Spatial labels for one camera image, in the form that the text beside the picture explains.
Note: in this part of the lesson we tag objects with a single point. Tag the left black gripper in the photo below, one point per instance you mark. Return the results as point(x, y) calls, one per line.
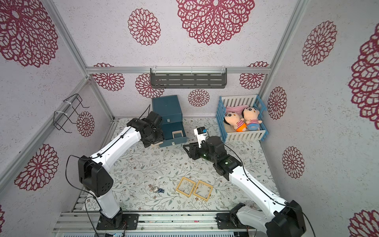
point(160, 138)

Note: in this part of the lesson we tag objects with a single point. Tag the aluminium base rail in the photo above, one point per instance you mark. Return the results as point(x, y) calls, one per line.
point(75, 222)

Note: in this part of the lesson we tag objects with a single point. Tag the blue dressed plush doll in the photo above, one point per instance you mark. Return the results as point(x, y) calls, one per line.
point(251, 118)

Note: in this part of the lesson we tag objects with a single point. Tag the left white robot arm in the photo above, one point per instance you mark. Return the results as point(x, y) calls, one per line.
point(94, 170)

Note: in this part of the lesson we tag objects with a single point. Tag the small blue brooch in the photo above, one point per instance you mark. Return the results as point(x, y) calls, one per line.
point(156, 189)

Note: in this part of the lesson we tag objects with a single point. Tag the black wire wall rack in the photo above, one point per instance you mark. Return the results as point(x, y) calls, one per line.
point(60, 118)

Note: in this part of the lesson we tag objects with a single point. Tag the teal three-drawer cabinet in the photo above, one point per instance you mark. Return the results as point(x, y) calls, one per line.
point(168, 107)

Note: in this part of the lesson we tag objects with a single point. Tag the orange dressed plush doll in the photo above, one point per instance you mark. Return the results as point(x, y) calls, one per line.
point(234, 120)

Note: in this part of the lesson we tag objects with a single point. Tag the large yellow wooden brooch box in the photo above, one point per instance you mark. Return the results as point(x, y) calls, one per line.
point(186, 187)

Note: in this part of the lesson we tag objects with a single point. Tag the grey wall shelf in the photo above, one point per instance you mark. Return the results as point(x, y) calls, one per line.
point(191, 79)

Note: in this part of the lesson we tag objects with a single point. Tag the blue white toy crib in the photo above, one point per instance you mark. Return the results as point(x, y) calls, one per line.
point(237, 104)

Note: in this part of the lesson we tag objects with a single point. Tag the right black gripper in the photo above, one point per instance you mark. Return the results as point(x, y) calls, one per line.
point(195, 151)

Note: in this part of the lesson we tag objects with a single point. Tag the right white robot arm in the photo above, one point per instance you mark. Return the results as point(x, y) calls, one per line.
point(257, 192)

